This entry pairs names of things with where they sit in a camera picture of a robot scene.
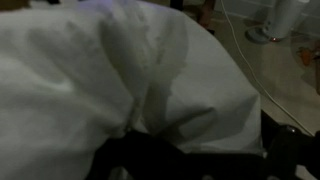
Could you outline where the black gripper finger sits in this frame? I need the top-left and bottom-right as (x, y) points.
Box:
(261, 111), (300, 157)

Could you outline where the white duvet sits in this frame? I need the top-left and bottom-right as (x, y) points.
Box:
(0, 0), (262, 180)

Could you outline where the white floor fan base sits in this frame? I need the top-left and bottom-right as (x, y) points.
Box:
(245, 0), (310, 44)

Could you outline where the white floor cable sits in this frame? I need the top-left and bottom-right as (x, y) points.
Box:
(219, 0), (316, 138)

